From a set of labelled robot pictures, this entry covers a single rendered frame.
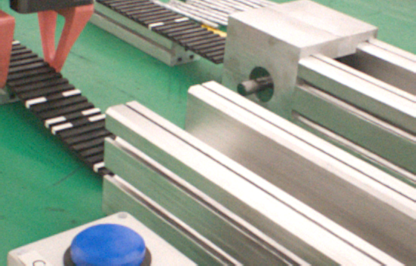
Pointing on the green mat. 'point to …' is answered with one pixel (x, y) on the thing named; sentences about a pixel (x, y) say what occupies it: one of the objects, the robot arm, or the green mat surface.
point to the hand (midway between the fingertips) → (26, 71)
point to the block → (285, 49)
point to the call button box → (47, 255)
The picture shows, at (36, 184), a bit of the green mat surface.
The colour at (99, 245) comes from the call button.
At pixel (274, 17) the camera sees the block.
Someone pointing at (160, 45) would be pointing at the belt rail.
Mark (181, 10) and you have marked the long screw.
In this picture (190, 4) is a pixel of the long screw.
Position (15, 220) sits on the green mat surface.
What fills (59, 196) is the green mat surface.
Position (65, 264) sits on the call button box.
